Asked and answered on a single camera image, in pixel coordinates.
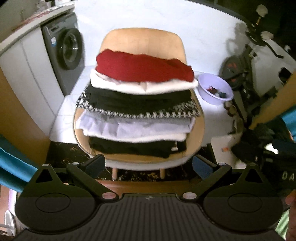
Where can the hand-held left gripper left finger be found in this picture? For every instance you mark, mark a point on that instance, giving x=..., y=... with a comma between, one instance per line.
x=96, y=164

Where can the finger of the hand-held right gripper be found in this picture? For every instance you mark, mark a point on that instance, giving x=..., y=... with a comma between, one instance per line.
x=284, y=146

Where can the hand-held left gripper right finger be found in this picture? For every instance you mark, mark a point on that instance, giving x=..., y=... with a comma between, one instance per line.
x=202, y=165

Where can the red knit sweater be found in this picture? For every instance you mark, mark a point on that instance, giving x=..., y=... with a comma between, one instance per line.
x=138, y=67

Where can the stack of folded clothes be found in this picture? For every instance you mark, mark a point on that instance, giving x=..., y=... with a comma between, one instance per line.
x=138, y=129

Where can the person's right hand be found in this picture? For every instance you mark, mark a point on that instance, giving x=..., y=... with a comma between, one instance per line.
x=292, y=231

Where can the lavender plastic basin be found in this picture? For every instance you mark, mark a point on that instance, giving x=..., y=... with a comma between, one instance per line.
x=205, y=88

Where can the black exercise bike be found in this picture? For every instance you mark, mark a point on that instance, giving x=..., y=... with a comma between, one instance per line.
x=233, y=67

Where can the white cabinet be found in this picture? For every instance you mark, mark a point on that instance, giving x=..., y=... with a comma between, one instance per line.
x=30, y=69

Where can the grey front-load washing machine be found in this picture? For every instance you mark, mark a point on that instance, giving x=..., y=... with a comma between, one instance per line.
x=67, y=51

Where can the light wooden chair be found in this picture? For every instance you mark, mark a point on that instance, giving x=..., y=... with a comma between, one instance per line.
x=138, y=41

